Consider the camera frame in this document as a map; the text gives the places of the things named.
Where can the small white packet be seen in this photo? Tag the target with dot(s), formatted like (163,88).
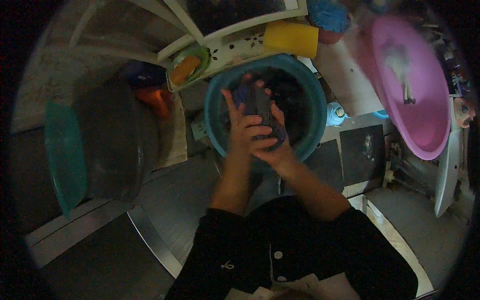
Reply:
(198,130)

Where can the person's body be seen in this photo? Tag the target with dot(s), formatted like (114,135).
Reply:
(243,255)

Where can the yellow plastic container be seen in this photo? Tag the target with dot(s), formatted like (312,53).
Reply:
(290,39)

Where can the red round container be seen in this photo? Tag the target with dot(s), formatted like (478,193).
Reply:
(330,36)

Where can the white patterned ledge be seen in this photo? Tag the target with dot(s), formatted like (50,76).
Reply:
(236,50)

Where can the light blue plastic lid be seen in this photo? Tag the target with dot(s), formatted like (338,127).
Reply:
(380,114)

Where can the white plastic panel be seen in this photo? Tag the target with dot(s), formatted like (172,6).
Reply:
(448,172)

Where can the person's left fingers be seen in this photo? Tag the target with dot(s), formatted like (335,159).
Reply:
(252,120)

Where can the large dark drum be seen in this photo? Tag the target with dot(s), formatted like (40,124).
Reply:
(112,142)

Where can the orange plastic mug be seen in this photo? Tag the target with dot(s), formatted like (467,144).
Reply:
(157,101)

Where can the person's left hand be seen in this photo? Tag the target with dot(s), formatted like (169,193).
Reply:
(238,135)

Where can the person's right hand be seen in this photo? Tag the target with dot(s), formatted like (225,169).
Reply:
(283,153)

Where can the cluttered shelf of toiletries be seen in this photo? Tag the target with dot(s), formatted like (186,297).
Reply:
(450,56)

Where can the light blue bottle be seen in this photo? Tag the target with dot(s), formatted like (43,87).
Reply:
(335,114)

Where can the person's right fingers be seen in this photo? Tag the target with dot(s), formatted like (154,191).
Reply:
(278,112)

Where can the dark blue container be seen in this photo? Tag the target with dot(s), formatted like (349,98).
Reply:
(144,75)

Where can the grey rag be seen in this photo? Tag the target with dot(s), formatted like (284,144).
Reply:
(403,75)

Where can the pink plastic basin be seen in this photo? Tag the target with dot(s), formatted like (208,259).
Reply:
(423,105)

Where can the white stone slab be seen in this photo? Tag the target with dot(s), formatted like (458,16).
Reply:
(348,75)

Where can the green soap dish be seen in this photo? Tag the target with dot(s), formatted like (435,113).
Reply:
(200,56)

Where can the orange soap bar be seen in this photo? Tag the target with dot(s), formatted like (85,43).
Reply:
(185,69)

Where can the white pipe fitting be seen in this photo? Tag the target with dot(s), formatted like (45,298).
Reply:
(390,174)

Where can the blue mesh scrubber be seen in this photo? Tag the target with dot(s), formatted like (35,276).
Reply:
(328,15)

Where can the teal plastic wash basin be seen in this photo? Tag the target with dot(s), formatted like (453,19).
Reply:
(307,112)

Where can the dark purple cloth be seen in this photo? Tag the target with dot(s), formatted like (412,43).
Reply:
(264,105)

